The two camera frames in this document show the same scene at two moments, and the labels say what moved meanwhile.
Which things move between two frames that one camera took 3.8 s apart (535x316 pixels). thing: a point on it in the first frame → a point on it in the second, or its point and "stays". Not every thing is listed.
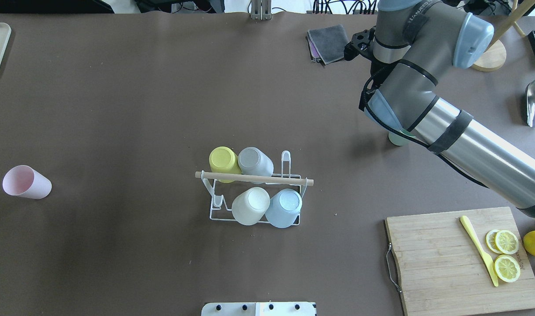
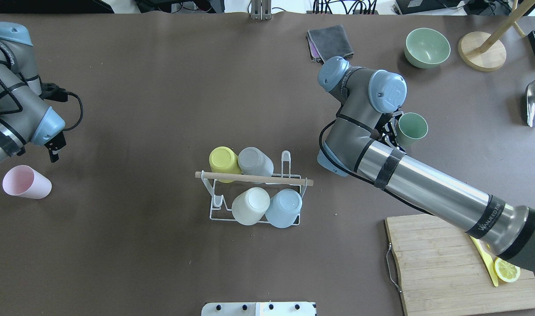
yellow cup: x=224 y=159 stays
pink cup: x=23 y=181 stays
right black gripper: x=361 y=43 → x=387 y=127
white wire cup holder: x=256 y=198 stays
